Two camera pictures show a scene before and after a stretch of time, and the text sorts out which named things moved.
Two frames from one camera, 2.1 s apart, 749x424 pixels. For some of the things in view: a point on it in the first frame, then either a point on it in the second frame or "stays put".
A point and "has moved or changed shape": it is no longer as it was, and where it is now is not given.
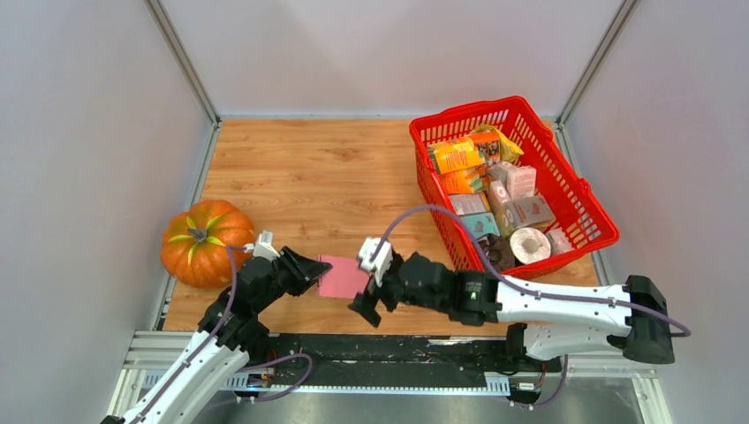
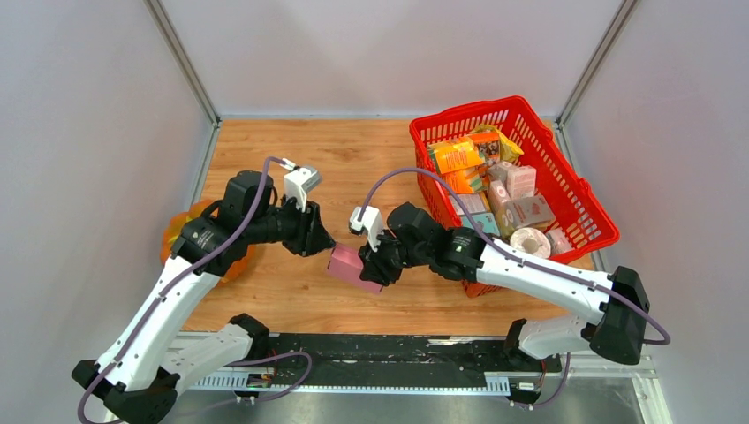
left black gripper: (303, 270) -> (311, 237)
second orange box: (463, 181) stays put
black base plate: (391, 359) stays put
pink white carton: (527, 212) stays put
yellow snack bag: (509, 151) stays put
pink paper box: (344, 279) has moved or changed shape
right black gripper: (365, 302) -> (374, 267)
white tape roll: (530, 245) stays put
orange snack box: (454, 155) stays put
